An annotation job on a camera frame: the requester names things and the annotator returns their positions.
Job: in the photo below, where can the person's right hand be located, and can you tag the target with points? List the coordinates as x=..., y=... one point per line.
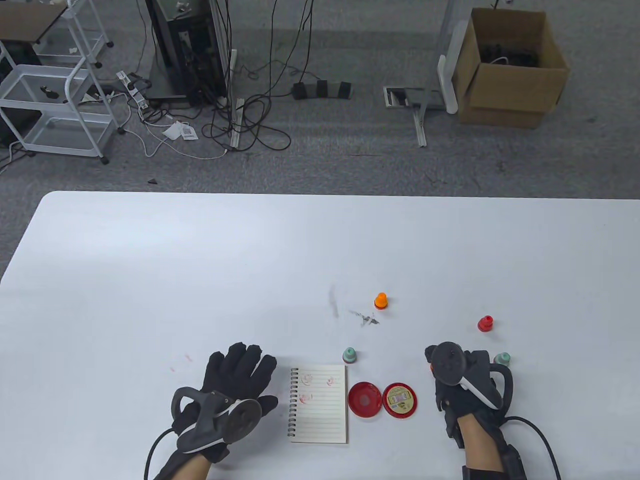
x=460, y=405

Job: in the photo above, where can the person's left hand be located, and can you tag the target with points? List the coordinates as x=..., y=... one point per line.
x=240, y=367

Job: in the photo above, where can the red yellow-labelled ink pad lid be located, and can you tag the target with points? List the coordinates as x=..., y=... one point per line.
x=400, y=400

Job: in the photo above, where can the green reward stamp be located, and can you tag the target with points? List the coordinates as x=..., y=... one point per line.
x=349, y=355
x=503, y=357

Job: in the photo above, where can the red reward stamp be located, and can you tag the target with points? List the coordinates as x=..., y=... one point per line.
x=485, y=324

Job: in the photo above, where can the spiral lined notebook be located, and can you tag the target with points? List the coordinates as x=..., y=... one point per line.
x=320, y=405

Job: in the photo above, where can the red round ink pad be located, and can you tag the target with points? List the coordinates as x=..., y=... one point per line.
x=365, y=399

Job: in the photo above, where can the person's right forearm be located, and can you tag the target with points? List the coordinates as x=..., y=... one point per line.
x=480, y=445

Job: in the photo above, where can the person's left forearm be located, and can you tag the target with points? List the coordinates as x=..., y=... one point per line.
x=192, y=470

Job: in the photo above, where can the black grey handheld controller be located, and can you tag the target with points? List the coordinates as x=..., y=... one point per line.
x=447, y=362
x=242, y=415

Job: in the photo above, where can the white paper tag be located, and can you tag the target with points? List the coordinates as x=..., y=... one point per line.
x=180, y=131

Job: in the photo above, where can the grey metal table leg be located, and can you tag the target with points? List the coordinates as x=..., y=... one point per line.
x=421, y=127

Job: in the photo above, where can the white power strip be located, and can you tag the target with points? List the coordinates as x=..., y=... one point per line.
x=132, y=90

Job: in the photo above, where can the metal floor outlet box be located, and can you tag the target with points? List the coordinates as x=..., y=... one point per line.
x=400, y=96

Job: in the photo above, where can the brown cardboard box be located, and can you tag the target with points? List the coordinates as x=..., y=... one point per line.
x=505, y=90

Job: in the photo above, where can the black computer cabinet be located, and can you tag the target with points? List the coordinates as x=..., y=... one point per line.
x=185, y=50

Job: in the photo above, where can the white plastic bar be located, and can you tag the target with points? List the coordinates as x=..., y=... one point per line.
x=446, y=82

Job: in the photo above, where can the brown wooden side table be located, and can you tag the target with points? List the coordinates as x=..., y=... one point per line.
x=30, y=20

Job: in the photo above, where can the aluminium floor rail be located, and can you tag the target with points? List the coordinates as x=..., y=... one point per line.
x=236, y=125

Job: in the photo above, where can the black foot pedal switch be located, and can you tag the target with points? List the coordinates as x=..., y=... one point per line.
x=322, y=90

